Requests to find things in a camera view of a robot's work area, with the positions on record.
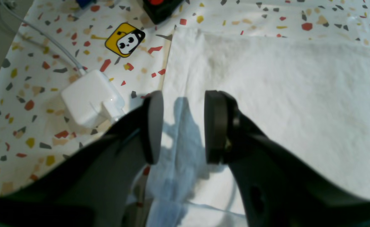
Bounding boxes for yellow panda sticker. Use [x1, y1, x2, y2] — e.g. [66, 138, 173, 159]
[104, 23, 146, 58]

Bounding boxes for white adapter cable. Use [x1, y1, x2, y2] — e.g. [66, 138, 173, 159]
[0, 0, 88, 75]

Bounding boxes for blue red bar clamp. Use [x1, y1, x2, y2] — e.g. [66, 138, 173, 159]
[64, 0, 184, 26]

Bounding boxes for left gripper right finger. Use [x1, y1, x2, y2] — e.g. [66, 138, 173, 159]
[204, 90, 370, 227]

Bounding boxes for white power adapter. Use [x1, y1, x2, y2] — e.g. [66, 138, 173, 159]
[61, 70, 125, 128]

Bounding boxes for white T-shirt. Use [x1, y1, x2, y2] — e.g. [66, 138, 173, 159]
[146, 28, 370, 227]

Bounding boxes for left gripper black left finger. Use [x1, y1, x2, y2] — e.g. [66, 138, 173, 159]
[0, 90, 164, 227]

